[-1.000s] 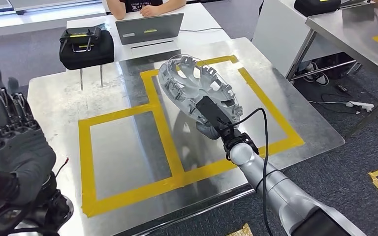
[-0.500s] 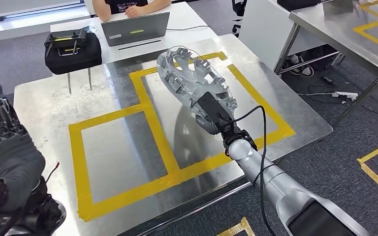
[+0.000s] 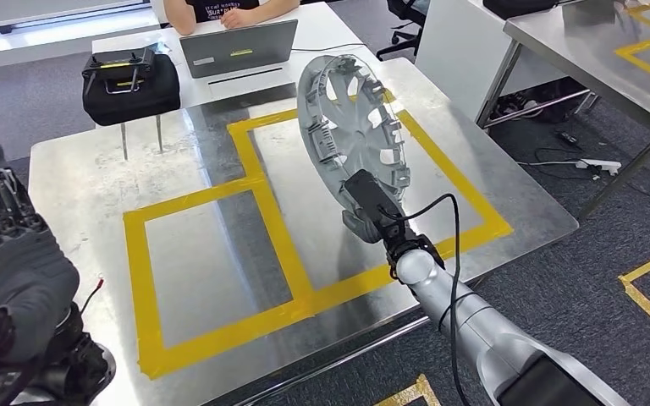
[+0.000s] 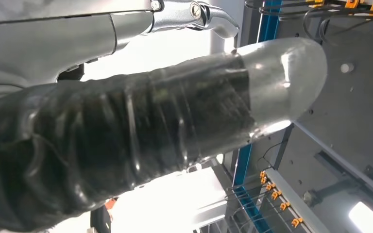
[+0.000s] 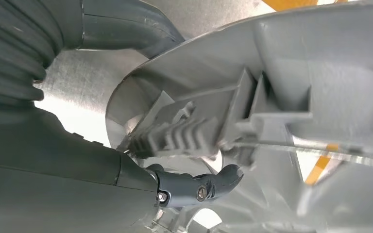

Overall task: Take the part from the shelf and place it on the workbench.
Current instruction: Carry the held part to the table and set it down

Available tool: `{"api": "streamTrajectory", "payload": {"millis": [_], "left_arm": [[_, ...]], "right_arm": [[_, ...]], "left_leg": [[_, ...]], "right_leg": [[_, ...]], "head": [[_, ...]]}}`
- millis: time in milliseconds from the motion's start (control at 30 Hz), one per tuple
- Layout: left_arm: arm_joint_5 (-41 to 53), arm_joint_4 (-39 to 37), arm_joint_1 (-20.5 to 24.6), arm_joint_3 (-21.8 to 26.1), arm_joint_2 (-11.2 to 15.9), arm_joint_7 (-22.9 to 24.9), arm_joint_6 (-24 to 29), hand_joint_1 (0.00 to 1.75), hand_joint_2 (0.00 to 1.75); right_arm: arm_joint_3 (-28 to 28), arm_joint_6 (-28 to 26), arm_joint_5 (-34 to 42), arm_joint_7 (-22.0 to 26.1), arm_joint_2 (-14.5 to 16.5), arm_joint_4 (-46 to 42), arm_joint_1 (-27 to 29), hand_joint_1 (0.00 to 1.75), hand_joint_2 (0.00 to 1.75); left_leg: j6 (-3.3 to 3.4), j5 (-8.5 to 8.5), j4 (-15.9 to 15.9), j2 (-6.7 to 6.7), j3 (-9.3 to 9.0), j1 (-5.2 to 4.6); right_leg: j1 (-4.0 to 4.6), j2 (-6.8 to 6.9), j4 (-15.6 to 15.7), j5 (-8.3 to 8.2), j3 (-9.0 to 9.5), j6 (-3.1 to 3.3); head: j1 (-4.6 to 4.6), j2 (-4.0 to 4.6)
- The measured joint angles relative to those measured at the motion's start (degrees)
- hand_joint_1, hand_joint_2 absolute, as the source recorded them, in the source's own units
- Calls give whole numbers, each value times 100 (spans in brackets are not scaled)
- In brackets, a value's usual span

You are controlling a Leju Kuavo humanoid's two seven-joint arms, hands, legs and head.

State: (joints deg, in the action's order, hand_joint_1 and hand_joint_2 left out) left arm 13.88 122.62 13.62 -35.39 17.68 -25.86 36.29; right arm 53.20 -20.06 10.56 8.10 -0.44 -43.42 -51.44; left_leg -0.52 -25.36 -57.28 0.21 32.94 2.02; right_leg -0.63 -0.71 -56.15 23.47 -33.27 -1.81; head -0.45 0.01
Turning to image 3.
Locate black desk cable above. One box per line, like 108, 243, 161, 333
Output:
291, 42, 368, 52

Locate yellow floor tape square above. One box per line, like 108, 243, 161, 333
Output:
375, 374, 441, 406

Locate white partition panel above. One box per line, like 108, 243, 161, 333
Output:
414, 0, 570, 123

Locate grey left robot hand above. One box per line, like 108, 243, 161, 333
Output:
0, 129, 81, 365

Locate black office chair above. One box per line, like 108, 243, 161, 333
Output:
375, 0, 430, 62

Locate red-tipped thin wire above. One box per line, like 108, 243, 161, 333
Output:
80, 278, 106, 315

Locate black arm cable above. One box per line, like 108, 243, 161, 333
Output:
377, 193, 472, 406

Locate white power strip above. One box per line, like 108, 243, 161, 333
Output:
576, 158, 623, 177

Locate yellow table tape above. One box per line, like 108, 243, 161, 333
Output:
614, 0, 650, 94

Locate steel workbench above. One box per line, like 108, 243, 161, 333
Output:
27, 56, 580, 406

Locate steel table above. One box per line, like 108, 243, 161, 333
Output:
503, 0, 650, 221

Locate grey plastic wheel hubcap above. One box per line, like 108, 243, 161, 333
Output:
296, 54, 411, 217

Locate white desk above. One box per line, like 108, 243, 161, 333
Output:
91, 3, 385, 161

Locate black carry bag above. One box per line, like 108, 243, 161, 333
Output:
82, 47, 182, 127

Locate grey laptop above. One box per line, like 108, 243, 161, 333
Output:
179, 19, 299, 80

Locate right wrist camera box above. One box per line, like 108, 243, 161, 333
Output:
343, 168, 410, 232

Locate black remote controller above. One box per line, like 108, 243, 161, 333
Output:
82, 47, 157, 96

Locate person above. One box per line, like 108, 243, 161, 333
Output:
162, 0, 302, 36

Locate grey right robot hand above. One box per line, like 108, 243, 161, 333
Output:
340, 208, 387, 246

